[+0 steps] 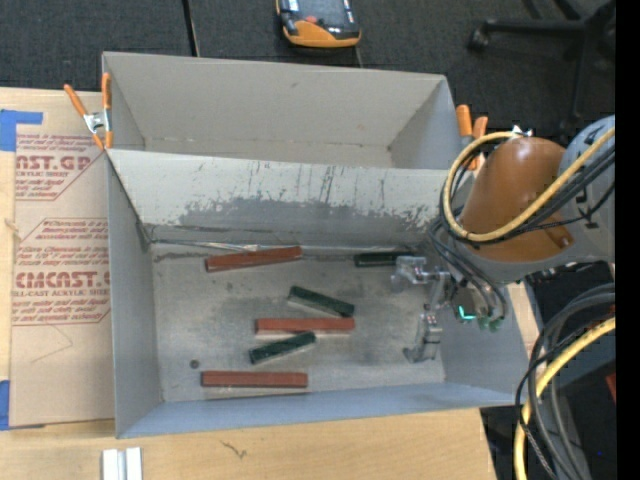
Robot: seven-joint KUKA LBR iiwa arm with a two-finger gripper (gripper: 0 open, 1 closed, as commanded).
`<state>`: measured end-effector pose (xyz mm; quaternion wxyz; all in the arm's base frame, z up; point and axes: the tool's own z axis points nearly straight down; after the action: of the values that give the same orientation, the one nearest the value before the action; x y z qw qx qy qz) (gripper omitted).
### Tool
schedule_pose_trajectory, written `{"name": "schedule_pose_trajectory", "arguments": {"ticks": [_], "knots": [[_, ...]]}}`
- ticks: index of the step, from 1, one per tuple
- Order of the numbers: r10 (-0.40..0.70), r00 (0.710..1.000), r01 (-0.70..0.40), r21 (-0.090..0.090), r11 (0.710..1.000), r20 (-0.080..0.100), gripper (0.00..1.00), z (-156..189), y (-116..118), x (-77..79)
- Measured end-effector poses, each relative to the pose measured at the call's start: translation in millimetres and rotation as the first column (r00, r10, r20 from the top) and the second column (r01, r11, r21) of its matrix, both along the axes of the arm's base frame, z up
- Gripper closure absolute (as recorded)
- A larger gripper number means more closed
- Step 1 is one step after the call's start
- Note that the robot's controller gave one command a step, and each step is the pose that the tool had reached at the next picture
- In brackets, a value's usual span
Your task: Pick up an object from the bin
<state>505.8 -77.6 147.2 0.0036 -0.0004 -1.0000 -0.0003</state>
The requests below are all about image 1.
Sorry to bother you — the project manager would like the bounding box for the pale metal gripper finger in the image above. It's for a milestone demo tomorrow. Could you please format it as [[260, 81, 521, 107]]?
[[402, 304, 444, 365], [390, 255, 430, 293]]

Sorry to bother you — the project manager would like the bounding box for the dark green flat block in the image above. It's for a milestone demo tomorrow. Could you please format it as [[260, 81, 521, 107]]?
[[286, 285, 357, 319], [353, 251, 417, 269], [247, 330, 318, 366]]

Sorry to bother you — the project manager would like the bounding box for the grey metal bin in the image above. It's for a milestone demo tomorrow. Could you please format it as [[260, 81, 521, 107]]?
[[101, 51, 531, 440]]

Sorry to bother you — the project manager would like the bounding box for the red-brown flat block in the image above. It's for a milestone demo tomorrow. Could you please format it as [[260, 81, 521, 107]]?
[[204, 245, 304, 274], [254, 316, 357, 337], [200, 370, 310, 390]]

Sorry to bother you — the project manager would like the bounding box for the brown cardboard board red print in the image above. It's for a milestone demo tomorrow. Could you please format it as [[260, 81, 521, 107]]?
[[0, 86, 117, 430]]

